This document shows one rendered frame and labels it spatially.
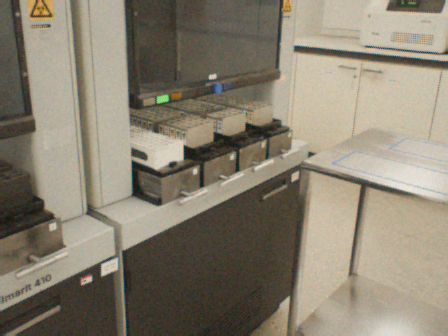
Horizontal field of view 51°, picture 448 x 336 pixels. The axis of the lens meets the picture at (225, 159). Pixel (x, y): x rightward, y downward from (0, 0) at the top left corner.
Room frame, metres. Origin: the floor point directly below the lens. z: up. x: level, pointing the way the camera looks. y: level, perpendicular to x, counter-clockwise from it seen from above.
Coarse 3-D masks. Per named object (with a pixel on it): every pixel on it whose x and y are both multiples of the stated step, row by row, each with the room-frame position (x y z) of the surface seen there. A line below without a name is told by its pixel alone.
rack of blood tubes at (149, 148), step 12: (132, 132) 1.20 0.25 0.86; (144, 132) 1.21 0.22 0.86; (132, 144) 1.11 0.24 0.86; (144, 144) 1.11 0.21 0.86; (156, 144) 1.11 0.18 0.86; (168, 144) 1.11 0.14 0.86; (180, 144) 1.12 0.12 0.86; (132, 156) 1.11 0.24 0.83; (144, 156) 1.17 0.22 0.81; (156, 156) 1.06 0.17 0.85; (168, 156) 1.09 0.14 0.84; (180, 156) 1.12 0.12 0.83; (156, 168) 1.06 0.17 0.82
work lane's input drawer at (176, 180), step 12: (132, 168) 1.09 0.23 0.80; (144, 168) 1.07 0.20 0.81; (168, 168) 1.06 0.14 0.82; (180, 168) 1.08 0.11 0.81; (192, 168) 1.10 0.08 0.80; (132, 180) 1.09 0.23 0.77; (144, 180) 1.06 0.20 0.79; (156, 180) 1.03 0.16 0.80; (168, 180) 1.04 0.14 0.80; (180, 180) 1.07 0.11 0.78; (192, 180) 1.10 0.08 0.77; (156, 192) 1.03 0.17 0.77; (168, 192) 1.04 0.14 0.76; (180, 192) 1.07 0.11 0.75; (204, 192) 1.07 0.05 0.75; (180, 204) 1.01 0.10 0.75
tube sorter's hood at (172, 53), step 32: (160, 0) 1.13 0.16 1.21; (192, 0) 1.21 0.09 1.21; (224, 0) 1.31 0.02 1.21; (256, 0) 1.42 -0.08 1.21; (160, 32) 1.13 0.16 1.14; (192, 32) 1.21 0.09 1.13; (224, 32) 1.31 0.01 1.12; (256, 32) 1.43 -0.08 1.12; (160, 64) 1.13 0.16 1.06; (192, 64) 1.21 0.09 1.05; (224, 64) 1.31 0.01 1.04; (256, 64) 1.44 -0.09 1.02; (160, 96) 1.11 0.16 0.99; (192, 96) 1.20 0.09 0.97
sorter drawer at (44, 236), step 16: (0, 224) 0.78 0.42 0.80; (16, 224) 0.76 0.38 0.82; (32, 224) 0.77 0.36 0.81; (48, 224) 0.79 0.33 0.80; (0, 240) 0.72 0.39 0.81; (16, 240) 0.74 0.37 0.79; (32, 240) 0.76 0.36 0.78; (48, 240) 0.79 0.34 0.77; (0, 256) 0.71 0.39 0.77; (16, 256) 0.74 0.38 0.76; (32, 256) 0.75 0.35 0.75; (64, 256) 0.76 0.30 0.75; (0, 272) 0.71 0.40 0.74; (16, 272) 0.70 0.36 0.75; (32, 272) 0.71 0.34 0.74
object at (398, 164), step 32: (320, 160) 1.15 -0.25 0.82; (352, 160) 1.16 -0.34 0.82; (384, 160) 1.16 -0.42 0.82; (416, 160) 1.17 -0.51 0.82; (416, 192) 0.96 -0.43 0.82; (352, 256) 1.46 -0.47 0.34; (352, 288) 1.36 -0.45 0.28; (384, 288) 1.36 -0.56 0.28; (288, 320) 1.14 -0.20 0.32; (320, 320) 1.19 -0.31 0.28; (352, 320) 1.19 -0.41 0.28; (384, 320) 1.20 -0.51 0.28; (416, 320) 1.20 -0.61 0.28
